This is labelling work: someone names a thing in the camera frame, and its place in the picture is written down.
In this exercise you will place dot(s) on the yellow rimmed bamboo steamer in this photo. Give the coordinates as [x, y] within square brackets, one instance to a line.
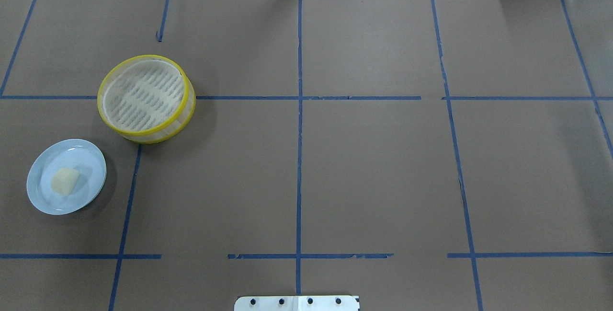
[146, 99]

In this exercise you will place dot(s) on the brown paper table cover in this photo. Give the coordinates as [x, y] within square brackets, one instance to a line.
[427, 155]

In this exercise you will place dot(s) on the light blue plate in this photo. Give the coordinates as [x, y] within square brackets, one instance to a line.
[73, 153]

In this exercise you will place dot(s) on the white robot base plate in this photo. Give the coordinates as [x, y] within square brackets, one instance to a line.
[298, 303]

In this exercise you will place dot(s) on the pale white bun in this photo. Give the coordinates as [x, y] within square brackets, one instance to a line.
[64, 180]

